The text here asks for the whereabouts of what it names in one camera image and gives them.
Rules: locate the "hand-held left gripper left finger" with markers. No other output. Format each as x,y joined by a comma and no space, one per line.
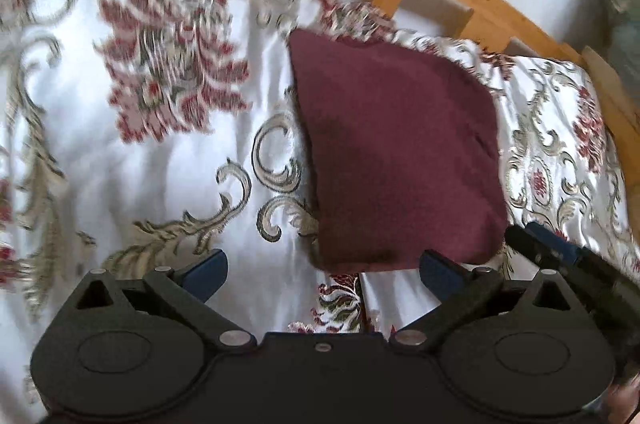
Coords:
205,274

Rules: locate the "white floral bedspread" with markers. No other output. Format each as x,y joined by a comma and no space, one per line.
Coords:
150,184

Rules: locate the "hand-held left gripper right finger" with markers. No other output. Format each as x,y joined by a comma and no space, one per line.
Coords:
438,274

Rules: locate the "clear plastic bag of bedding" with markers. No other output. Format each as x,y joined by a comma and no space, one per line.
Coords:
625,4

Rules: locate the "maroon cushion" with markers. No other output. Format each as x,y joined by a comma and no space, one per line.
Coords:
400,144

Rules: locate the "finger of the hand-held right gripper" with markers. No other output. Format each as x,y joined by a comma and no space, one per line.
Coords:
547,240

